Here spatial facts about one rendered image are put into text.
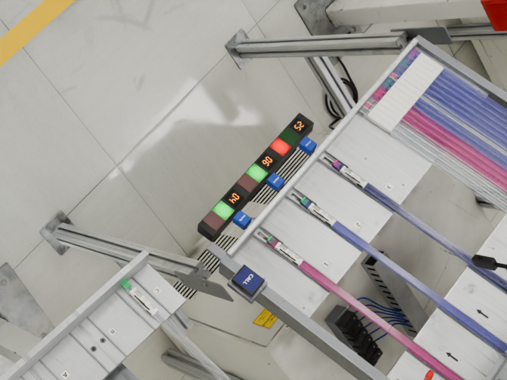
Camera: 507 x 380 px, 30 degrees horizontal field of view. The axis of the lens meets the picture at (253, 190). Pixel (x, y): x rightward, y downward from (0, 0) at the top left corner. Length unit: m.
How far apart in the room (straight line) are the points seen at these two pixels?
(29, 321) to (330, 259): 0.90
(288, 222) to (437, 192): 0.59
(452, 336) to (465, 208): 0.66
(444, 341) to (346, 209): 0.32
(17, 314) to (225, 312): 0.52
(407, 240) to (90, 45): 0.94
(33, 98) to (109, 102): 0.21
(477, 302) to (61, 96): 1.16
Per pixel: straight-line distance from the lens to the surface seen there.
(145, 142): 2.55
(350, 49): 2.36
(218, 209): 1.90
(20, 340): 2.25
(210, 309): 2.33
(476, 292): 1.91
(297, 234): 1.88
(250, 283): 1.78
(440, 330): 1.86
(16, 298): 2.43
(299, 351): 2.14
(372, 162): 1.98
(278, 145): 1.97
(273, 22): 2.80
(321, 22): 2.90
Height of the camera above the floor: 2.20
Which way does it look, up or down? 53 degrees down
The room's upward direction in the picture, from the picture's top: 99 degrees clockwise
